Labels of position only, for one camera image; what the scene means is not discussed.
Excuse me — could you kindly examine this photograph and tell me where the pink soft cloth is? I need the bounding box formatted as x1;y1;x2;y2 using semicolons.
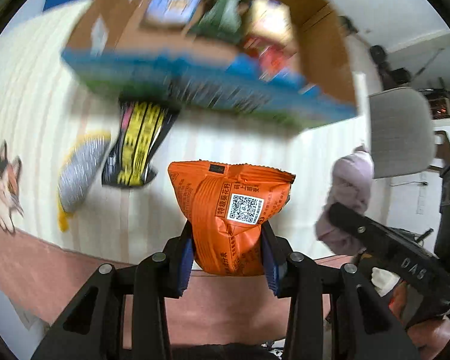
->
315;145;374;256

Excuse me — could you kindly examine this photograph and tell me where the yellow silver scouring pad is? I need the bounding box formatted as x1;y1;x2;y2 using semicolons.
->
57;131;111;233

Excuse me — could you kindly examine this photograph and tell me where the orange snack bag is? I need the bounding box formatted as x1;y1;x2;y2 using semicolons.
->
168;161;295;276

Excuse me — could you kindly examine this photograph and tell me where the black yellow snack packet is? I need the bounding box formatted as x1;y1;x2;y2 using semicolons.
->
101;101;179;189

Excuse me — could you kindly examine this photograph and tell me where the red floral snack bag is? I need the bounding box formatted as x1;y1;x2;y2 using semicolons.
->
242;35;302;81

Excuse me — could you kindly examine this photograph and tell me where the grey dining chair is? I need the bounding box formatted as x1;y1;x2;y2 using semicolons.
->
369;87;436;179

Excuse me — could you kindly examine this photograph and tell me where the striped cat tablecloth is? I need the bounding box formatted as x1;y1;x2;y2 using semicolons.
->
0;0;374;360

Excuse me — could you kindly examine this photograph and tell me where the barbell on floor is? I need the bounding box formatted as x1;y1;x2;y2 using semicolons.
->
330;0;410;93

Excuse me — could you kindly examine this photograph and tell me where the cardboard box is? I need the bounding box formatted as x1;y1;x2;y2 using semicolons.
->
61;0;359;129

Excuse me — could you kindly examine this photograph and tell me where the yellow bear tissue pack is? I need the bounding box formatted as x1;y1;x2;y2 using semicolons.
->
244;0;293;47

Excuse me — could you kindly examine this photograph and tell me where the green snack packet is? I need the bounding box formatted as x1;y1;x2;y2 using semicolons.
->
188;0;242;46

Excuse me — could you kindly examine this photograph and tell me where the blue white tissue pack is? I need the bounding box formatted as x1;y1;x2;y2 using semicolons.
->
144;0;201;28

